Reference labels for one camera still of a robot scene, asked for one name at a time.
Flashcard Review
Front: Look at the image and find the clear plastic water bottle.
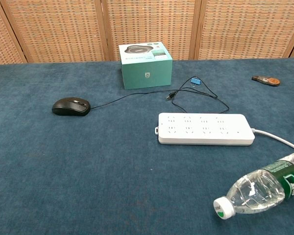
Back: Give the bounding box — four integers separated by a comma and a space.
213, 151, 294, 221

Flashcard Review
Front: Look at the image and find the white cable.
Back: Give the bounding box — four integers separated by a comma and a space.
251, 127, 294, 154

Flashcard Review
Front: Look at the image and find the white power strip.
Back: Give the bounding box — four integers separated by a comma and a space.
153, 112, 256, 146

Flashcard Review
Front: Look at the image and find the woven wooden folding screen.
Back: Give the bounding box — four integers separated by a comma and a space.
0, 0, 294, 66

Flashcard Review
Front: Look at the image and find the black mouse cable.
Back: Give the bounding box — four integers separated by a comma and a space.
89, 77, 230, 114

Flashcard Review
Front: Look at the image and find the black computer mouse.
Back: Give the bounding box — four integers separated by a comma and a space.
51, 97, 91, 117

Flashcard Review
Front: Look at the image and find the brown and orange gadget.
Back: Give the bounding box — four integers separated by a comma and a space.
251, 75, 281, 87

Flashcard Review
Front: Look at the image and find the teal product box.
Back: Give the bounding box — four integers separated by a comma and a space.
119, 42, 173, 91

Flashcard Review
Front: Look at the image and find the blue carpet table cover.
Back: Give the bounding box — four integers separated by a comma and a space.
0, 57, 294, 235

